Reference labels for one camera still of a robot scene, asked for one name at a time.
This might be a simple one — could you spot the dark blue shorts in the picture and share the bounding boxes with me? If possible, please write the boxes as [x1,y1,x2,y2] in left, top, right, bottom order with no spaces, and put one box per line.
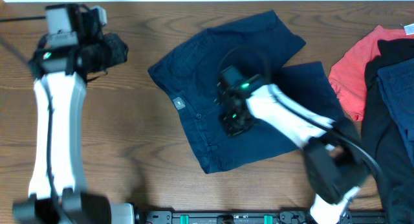
[148,11,344,174]

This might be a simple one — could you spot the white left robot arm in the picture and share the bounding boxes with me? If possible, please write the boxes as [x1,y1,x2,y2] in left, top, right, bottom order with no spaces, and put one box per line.
[12,33,136,223]

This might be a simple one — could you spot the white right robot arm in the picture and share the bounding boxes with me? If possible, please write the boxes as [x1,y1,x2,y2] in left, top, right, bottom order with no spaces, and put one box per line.
[217,82,378,223]

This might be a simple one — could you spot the red garment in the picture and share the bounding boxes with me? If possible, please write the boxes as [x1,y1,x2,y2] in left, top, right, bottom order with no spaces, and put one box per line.
[328,25,413,122]

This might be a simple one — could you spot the black garment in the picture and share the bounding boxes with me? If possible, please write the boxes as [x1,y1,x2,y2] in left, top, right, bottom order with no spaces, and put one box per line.
[362,39,413,223]

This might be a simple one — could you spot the blue folded garment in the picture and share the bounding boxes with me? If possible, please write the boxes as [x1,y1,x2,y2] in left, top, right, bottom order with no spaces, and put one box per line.
[377,59,413,164]

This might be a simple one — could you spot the white garment tag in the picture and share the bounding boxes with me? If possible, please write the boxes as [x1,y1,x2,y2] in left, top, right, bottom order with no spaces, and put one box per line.
[404,23,414,36]

